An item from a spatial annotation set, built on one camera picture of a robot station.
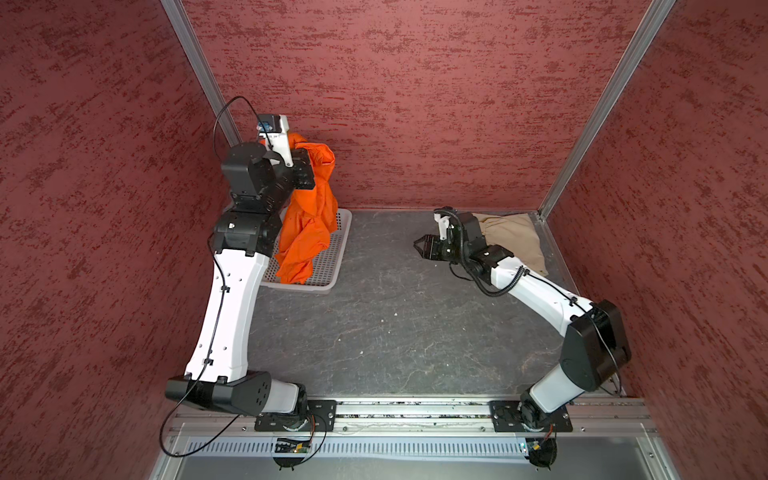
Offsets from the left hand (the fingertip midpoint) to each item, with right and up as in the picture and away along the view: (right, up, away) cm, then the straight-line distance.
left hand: (304, 156), depth 63 cm
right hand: (+27, -21, +21) cm, 40 cm away
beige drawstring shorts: (+66, -16, +46) cm, 82 cm away
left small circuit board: (-6, -69, +8) cm, 70 cm away
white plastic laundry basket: (-1, -27, +27) cm, 38 cm away
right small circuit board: (+56, -70, +8) cm, 90 cm away
